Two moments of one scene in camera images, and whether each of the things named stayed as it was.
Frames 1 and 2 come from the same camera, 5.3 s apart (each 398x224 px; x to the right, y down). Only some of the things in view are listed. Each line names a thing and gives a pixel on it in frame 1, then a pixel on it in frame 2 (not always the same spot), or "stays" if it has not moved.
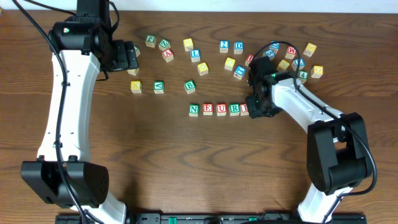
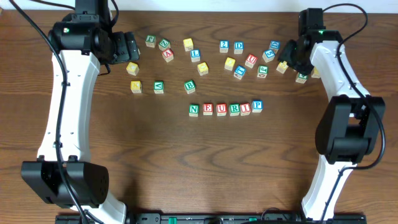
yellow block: (283, 65) stays
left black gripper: (131, 55) to (130, 45)
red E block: (208, 109) stays
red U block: (221, 109) stays
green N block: (193, 109) stays
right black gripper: (257, 66) to (288, 51)
